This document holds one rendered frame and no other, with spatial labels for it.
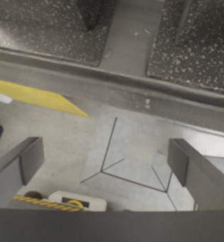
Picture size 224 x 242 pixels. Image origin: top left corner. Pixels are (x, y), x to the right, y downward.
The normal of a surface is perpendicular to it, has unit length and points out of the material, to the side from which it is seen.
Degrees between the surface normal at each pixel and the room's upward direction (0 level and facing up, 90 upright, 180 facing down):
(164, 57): 0
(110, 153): 7
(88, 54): 0
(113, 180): 10
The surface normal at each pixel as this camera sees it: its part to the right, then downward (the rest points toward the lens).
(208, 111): -0.13, -0.15
